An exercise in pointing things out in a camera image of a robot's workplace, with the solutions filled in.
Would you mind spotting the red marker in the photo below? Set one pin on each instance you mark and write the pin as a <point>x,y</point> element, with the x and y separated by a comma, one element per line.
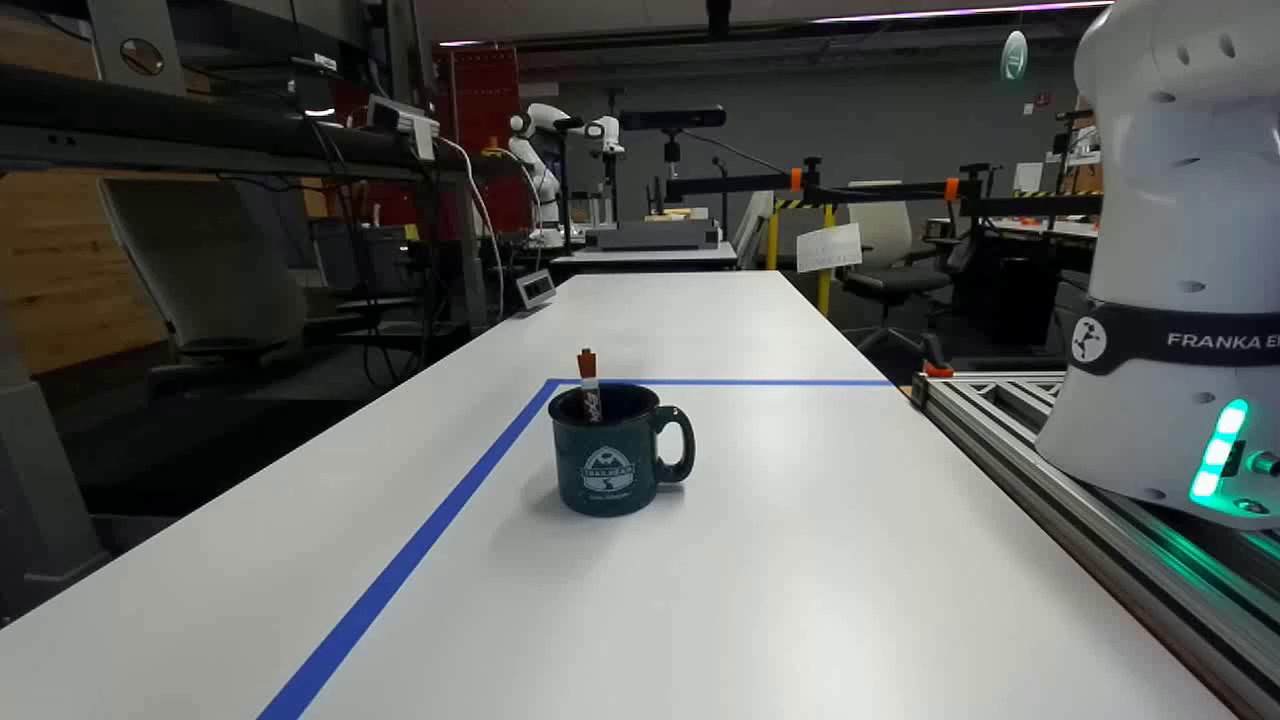
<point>584,380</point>

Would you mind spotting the dark green speckled mug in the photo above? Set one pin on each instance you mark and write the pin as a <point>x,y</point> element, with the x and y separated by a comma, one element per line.
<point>606,463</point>

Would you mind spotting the dark metal shelf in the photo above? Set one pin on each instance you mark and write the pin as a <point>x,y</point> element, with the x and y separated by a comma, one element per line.
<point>172,132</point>

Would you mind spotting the black office chair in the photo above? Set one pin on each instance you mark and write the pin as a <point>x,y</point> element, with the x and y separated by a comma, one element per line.
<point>905,273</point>

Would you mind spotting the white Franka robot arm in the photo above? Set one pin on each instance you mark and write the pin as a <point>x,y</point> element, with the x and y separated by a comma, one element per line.
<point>1172,200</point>

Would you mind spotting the white paper sign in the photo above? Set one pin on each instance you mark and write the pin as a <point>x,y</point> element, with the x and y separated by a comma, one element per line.
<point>831,251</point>

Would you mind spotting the grey background table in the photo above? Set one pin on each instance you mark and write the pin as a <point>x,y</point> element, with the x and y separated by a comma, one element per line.
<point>644,251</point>

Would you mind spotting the yellow post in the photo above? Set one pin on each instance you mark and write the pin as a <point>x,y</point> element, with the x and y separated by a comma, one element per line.
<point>826,263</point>

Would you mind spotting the aluminium rail base frame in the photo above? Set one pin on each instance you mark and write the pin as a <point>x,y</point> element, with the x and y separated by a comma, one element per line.
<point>1133,545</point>

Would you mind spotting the black stereo camera bar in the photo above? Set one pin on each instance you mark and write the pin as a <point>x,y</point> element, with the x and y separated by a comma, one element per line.
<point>673,117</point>

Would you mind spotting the small grey label stand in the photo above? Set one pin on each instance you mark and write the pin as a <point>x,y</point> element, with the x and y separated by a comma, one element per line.
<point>533,290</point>

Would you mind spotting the red cabinet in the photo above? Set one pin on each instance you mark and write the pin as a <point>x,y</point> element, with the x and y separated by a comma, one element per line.
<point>476,106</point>

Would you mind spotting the small white background robot arm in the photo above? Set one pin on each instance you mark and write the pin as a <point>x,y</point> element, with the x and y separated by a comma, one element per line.
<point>543,166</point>

